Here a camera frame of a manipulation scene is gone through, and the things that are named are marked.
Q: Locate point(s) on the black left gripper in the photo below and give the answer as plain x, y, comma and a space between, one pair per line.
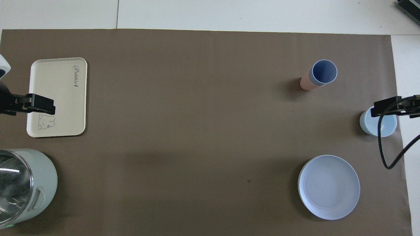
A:
6, 101

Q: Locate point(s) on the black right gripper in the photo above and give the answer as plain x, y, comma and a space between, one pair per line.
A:
411, 106

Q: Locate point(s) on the blue ribbed cup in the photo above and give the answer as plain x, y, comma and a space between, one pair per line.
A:
325, 72

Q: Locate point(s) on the pink cup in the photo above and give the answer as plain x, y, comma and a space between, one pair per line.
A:
305, 83

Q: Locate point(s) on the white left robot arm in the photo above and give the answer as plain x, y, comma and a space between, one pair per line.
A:
2, 64

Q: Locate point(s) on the cream rabbit print tray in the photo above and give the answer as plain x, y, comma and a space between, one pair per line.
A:
59, 98

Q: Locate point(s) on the light blue bowl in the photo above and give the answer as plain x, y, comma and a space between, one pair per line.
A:
388, 127

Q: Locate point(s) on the green electric cooking pot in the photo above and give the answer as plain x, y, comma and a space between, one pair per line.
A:
46, 177

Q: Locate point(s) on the pale blue plate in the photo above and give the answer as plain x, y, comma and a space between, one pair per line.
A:
328, 186

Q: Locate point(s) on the grey ribbed device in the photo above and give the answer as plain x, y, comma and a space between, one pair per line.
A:
410, 8

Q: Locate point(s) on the brown paper table mat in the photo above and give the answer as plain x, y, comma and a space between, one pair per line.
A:
197, 131

